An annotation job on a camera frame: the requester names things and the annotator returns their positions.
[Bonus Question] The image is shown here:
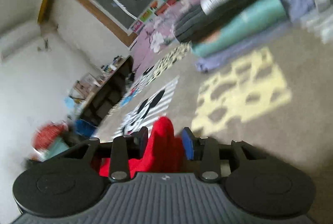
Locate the teal folded garment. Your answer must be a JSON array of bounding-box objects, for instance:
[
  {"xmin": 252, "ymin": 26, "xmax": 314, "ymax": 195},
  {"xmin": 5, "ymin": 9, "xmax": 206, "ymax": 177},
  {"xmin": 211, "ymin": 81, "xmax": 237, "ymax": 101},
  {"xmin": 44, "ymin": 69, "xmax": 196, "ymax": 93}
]
[{"xmin": 191, "ymin": 0, "xmax": 287, "ymax": 58}]

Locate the Mickey Mouse bed blanket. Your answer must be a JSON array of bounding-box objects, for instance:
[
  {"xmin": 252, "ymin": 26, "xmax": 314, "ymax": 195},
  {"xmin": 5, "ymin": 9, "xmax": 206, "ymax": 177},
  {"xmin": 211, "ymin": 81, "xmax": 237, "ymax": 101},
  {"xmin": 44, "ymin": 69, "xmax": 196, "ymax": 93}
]
[{"xmin": 93, "ymin": 18, "xmax": 333, "ymax": 224}]

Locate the lavender folded garment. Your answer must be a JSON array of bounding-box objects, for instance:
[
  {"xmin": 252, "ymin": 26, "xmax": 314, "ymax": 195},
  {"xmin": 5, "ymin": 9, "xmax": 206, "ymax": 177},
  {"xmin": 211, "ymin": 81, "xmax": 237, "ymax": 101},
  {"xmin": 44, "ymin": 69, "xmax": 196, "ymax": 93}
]
[{"xmin": 195, "ymin": 0, "xmax": 314, "ymax": 72}]

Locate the red sweater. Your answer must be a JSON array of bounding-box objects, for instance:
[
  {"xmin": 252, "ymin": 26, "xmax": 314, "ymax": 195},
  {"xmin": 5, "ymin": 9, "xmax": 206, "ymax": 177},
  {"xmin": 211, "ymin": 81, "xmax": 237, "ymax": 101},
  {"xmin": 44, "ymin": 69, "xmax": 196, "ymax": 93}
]
[{"xmin": 91, "ymin": 116, "xmax": 184, "ymax": 178}]

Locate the red patterned cloth bundle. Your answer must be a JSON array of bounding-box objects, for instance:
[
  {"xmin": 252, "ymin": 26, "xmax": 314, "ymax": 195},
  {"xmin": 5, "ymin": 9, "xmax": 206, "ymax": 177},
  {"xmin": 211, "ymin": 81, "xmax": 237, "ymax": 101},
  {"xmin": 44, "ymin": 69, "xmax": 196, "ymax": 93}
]
[{"xmin": 32, "ymin": 122, "xmax": 68, "ymax": 151}]

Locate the purple floral quilt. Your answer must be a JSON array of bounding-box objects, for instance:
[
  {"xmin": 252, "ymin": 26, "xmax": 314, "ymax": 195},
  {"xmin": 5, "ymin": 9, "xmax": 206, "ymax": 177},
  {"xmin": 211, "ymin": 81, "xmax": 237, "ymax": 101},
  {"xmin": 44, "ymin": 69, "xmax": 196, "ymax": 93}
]
[{"xmin": 130, "ymin": 0, "xmax": 200, "ymax": 80}]

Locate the white air conditioner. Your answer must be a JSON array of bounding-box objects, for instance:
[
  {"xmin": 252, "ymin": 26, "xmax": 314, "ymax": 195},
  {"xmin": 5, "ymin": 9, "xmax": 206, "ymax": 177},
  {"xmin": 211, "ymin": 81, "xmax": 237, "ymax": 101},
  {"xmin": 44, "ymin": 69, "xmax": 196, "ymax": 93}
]
[{"xmin": 1, "ymin": 21, "xmax": 41, "ymax": 62}]

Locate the striped dark folded garment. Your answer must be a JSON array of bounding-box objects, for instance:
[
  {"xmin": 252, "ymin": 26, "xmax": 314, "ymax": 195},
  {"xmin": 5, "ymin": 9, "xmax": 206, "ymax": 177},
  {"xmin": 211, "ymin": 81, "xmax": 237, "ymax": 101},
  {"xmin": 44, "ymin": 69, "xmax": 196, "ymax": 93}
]
[{"xmin": 174, "ymin": 0, "xmax": 257, "ymax": 42}]

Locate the wooden side table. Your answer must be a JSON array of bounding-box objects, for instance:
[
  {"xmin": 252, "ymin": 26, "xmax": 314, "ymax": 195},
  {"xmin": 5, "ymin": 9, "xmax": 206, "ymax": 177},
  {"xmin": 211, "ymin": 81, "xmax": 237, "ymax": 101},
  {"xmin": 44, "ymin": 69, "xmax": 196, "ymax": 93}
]
[{"xmin": 72, "ymin": 55, "xmax": 133, "ymax": 126}]

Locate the blue bag under table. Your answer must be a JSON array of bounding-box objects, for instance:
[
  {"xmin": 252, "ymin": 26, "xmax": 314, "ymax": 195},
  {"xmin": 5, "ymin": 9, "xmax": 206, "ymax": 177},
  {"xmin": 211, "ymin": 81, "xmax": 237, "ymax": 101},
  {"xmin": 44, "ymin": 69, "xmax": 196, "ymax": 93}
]
[{"xmin": 74, "ymin": 119, "xmax": 97, "ymax": 138}]

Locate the teal plastic storage bin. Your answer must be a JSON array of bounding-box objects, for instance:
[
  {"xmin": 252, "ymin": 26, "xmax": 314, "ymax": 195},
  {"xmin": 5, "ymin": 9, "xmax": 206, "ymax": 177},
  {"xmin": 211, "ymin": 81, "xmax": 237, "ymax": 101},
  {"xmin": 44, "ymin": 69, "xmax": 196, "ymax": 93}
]
[{"xmin": 37, "ymin": 137, "xmax": 69, "ymax": 161}]

